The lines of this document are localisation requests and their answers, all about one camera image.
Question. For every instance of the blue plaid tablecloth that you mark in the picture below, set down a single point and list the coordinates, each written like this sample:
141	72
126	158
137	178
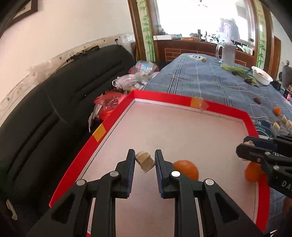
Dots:
188	76

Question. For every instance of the green vegetable leaves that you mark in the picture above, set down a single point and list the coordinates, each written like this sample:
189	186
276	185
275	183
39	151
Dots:
241	73

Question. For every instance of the small tangerine on table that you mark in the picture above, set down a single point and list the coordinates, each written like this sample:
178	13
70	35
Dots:
277	111

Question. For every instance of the white bowl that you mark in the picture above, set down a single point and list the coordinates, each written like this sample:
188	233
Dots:
261	76

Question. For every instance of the colourful snack bag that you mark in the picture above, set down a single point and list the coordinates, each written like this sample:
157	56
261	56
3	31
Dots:
144	67

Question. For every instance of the red plastic bag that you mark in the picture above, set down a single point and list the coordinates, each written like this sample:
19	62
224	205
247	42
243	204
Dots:
105	104

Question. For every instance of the red shallow tray box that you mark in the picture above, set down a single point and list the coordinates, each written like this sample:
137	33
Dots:
148	121

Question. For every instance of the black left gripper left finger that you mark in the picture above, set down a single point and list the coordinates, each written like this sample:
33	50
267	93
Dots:
89	203

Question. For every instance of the clear glass pitcher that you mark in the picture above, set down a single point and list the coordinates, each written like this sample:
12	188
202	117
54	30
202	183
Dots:
228	53

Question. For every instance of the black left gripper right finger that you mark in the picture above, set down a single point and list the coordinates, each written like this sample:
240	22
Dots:
202	208

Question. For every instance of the dark framed picture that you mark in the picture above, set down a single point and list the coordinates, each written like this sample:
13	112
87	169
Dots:
12	12

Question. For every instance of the orange tangerine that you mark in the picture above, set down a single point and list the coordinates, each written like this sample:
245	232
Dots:
187	168
254	172

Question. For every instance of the black leather sofa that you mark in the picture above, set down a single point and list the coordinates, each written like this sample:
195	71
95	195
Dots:
47	129

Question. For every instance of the white plastic bag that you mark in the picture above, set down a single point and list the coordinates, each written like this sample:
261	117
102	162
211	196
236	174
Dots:
131	82

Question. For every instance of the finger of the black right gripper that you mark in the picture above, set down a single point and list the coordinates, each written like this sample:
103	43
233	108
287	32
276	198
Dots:
280	142
257	154

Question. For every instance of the wooden counter cabinet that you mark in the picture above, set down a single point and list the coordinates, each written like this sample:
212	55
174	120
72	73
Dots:
168	50

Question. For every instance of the dark red date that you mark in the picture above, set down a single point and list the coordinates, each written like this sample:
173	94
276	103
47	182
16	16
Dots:
257	100

